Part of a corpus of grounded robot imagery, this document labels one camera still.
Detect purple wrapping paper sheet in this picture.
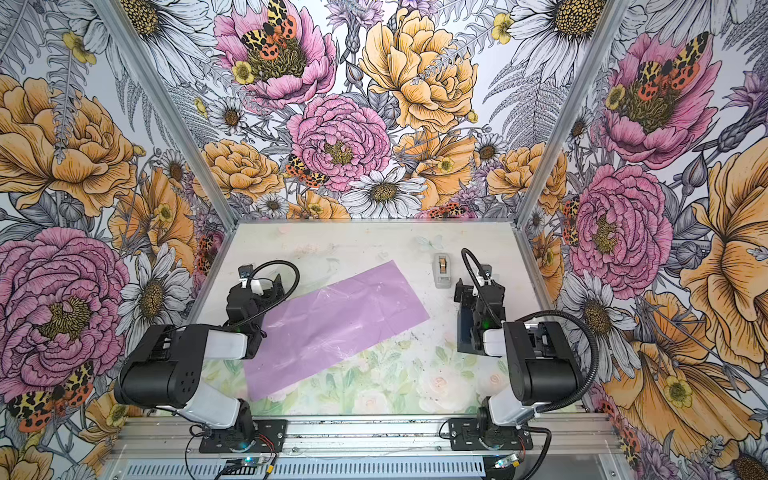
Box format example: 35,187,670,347
244,261,429,402

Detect dark blue gift box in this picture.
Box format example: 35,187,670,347
457,303,484,355

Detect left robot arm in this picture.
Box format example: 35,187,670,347
114,276,285,451

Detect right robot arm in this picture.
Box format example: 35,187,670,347
448,281,583,451

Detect grey tape dispenser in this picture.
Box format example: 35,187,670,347
432,253,452,289

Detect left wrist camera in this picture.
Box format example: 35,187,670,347
237,264,254,282

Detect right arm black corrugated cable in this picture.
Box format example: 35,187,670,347
460,248,600,414

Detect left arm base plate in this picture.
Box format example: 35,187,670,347
198,419,288,454

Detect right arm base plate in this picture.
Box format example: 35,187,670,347
446,417,533,452

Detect aluminium front rail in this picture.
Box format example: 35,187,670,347
108,413,621,460

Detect white slotted cable duct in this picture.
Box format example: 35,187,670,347
112,456,486,479

